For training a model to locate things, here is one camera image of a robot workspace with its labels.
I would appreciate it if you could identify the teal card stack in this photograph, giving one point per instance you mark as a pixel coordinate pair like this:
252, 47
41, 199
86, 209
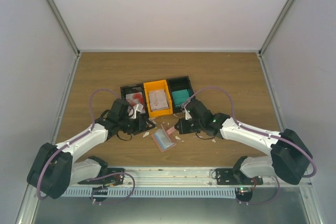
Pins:
180, 96

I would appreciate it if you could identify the black bin with red cards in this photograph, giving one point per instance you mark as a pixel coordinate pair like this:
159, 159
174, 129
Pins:
134, 89

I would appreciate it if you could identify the white patterned card stack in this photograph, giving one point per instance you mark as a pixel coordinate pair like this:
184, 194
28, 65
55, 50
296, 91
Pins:
158, 100

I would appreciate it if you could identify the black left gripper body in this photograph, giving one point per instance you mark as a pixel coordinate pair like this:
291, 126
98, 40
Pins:
134, 128

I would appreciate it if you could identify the black bin with teal cards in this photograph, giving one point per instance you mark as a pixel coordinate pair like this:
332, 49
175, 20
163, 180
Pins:
179, 83

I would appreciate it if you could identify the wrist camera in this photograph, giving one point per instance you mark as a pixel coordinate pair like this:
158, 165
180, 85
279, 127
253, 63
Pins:
135, 110
188, 108

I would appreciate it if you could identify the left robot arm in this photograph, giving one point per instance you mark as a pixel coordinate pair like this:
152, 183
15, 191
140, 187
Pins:
56, 166

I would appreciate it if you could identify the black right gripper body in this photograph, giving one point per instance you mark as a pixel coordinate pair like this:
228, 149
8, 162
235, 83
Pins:
192, 128

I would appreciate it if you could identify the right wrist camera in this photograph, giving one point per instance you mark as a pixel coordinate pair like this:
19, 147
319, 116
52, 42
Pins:
188, 108

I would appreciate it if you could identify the yellow plastic bin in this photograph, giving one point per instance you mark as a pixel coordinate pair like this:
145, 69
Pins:
158, 85

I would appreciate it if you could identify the slotted cable duct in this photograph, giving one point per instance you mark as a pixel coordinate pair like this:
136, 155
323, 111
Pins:
146, 192

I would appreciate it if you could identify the aluminium mounting rail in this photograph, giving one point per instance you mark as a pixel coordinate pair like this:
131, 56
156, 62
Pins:
153, 176

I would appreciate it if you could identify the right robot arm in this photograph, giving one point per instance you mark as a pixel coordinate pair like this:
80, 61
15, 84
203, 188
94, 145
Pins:
285, 155

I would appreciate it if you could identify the pink leather card holder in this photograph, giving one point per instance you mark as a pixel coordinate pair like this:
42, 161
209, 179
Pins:
164, 138

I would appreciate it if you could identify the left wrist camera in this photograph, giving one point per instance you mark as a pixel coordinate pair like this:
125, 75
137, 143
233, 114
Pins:
135, 110

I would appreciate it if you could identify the red circle card stack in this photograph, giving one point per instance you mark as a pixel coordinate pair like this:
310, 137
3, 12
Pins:
134, 98

